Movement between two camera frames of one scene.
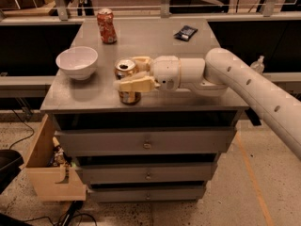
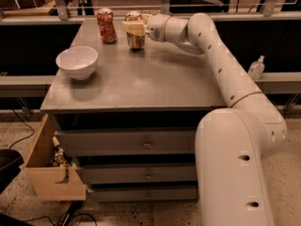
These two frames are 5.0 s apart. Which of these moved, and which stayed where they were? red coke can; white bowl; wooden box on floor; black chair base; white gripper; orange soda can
Moved: orange soda can; white gripper
Stayed: white bowl; red coke can; black chair base; wooden box on floor
